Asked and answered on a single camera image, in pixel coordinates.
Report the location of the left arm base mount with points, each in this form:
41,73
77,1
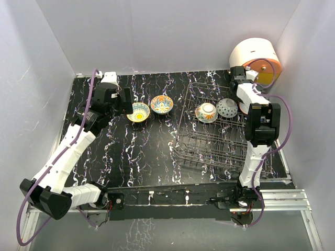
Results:
107,202

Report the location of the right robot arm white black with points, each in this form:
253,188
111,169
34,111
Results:
261,129

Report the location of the orange flower leaf bowl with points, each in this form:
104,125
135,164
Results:
206,113

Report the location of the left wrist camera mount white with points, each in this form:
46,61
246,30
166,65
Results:
107,77

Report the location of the grey wire dish rack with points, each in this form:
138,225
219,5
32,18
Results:
217,145

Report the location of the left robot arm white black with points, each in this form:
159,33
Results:
47,191

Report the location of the aluminium frame rail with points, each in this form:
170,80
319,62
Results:
191,202

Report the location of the white round drawer cabinet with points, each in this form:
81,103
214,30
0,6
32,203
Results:
259,55

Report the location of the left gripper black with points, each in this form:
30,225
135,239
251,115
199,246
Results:
124,107

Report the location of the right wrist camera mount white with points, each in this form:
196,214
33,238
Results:
251,75

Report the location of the yellow sun pattern bowl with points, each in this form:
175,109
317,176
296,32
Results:
141,112

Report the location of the red rim grey pattern bowl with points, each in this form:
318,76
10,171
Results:
243,108

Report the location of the blue wave pattern bowl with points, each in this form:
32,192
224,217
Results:
227,108

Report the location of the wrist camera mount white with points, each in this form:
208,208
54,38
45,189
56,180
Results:
107,77
251,75

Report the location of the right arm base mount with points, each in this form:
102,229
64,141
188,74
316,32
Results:
239,204

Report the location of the orange blue floral bowl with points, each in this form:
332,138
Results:
161,104

